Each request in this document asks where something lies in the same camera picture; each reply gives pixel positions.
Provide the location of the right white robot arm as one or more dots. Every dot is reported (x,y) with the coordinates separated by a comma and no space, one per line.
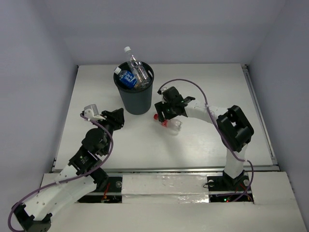
(231,123)

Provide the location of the clear unlabelled plastic bottle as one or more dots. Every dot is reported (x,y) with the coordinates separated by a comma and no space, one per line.
(137,69)

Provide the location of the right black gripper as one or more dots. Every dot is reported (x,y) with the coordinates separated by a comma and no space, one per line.
(167,116)

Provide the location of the blue label water bottle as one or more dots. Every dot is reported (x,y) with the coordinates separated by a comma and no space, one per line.
(126,78)

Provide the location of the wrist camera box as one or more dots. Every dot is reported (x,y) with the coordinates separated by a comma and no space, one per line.
(164,94)
(91,112)

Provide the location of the metal rail right side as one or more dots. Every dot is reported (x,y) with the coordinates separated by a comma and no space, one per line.
(259,113)

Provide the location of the metal rail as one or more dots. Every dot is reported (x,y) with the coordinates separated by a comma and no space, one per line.
(259,113)
(179,170)

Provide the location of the red label clear bottle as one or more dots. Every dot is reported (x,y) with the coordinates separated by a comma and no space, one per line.
(174,125)

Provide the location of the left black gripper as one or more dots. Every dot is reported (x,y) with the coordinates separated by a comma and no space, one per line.
(115,118)

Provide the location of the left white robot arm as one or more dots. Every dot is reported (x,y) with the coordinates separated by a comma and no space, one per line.
(82,175)

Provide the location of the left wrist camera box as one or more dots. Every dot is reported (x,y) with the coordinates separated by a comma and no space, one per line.
(91,112)

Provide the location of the black plastic waste bin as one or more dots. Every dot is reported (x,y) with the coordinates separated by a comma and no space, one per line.
(136,102)

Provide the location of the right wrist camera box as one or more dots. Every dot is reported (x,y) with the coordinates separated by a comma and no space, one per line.
(164,94)

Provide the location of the metal rail front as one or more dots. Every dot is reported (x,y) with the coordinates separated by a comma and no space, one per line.
(179,170)

